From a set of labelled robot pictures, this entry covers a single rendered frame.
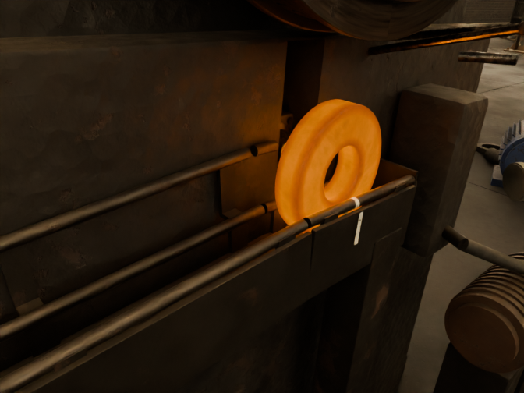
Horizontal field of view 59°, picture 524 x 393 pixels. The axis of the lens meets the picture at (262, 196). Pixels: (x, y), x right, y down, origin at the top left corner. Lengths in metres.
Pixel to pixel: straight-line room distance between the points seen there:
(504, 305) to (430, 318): 0.83
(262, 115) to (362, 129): 0.11
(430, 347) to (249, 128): 1.09
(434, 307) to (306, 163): 1.22
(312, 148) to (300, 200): 0.05
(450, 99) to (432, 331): 0.98
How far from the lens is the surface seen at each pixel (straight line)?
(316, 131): 0.46
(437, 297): 1.68
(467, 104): 0.66
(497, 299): 0.76
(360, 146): 0.53
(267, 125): 0.51
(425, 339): 1.49
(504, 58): 0.50
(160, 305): 0.37
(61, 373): 0.36
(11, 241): 0.39
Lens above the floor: 0.93
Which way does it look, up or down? 26 degrees down
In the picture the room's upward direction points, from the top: 4 degrees clockwise
